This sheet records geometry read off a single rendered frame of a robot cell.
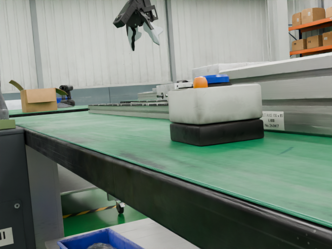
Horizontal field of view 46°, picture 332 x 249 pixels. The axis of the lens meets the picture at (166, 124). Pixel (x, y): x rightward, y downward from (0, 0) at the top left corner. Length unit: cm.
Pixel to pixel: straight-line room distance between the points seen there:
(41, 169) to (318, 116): 153
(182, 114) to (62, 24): 1165
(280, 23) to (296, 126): 845
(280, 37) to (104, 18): 570
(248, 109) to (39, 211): 153
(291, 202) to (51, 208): 172
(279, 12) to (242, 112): 850
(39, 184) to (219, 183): 164
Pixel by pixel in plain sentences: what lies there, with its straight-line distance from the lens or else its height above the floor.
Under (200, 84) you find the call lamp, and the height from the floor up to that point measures 84.
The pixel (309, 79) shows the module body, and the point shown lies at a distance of 45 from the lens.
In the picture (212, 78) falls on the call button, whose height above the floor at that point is 85.
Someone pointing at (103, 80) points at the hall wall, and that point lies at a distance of 1212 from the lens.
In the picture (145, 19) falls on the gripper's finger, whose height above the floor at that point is 109.
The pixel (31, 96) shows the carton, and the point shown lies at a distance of 271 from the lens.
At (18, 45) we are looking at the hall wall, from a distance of 1175.
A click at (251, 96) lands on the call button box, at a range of 43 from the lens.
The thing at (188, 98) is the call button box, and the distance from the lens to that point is 42.
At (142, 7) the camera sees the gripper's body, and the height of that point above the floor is 114.
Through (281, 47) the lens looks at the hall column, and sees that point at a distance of 883.
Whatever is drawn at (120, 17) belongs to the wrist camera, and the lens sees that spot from 139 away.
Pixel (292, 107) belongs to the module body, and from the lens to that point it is 47.
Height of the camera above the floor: 84
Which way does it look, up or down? 4 degrees down
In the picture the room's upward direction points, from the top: 4 degrees counter-clockwise
